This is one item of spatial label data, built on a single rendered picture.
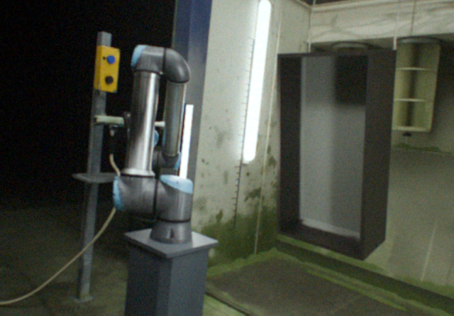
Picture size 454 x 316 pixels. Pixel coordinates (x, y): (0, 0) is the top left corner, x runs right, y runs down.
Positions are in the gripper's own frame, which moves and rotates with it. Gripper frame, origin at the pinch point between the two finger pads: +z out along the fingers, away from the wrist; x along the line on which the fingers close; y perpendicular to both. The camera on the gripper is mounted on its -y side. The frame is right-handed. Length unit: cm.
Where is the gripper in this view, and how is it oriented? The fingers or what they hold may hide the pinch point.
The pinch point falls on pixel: (113, 126)
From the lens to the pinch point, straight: 239.8
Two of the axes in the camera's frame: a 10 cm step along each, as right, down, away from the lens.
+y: -1.0, 9.9, 0.9
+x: 6.7, 0.0, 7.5
